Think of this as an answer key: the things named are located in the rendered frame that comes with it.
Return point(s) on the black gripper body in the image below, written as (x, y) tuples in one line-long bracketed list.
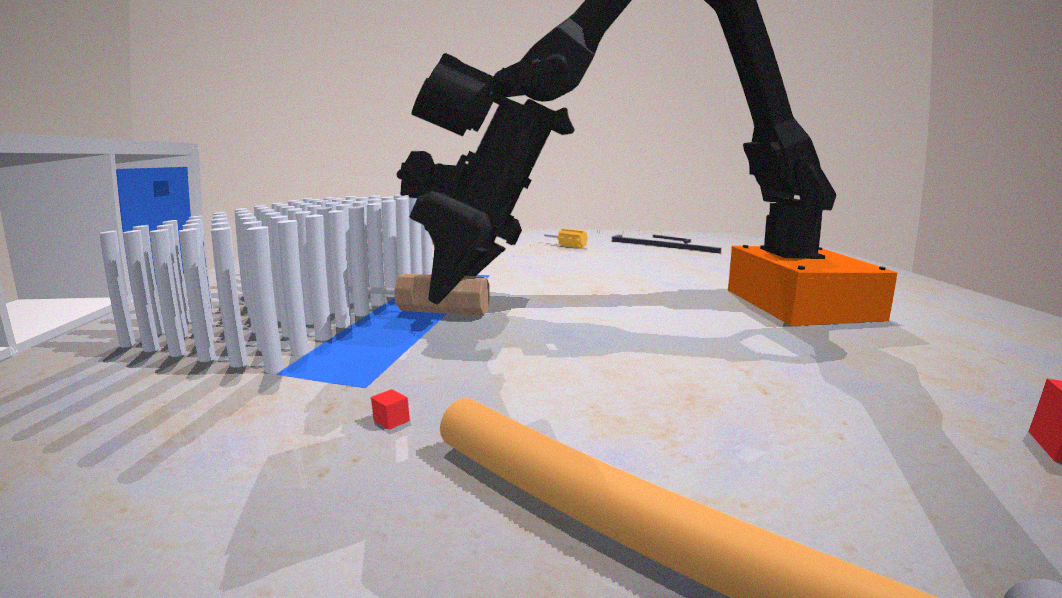
[(481, 209)]

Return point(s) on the blue flat strip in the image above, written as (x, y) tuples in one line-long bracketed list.
[(360, 353)]

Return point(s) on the yellow screwdriver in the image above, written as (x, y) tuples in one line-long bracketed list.
[(569, 237)]

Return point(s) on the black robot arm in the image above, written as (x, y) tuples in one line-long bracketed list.
[(781, 155)]

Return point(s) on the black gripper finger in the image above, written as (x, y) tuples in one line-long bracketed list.
[(451, 263), (494, 249)]

